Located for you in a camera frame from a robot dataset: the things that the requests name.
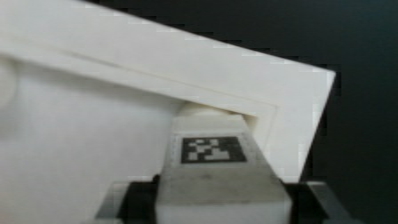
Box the white square table top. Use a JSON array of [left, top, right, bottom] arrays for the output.
[[0, 55, 180, 224]]

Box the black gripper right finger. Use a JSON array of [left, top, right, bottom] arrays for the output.
[[285, 181, 367, 224]]

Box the white fence wall rail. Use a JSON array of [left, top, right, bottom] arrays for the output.
[[0, 0, 336, 182]]

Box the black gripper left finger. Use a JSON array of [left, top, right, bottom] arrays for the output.
[[95, 175, 161, 224]]

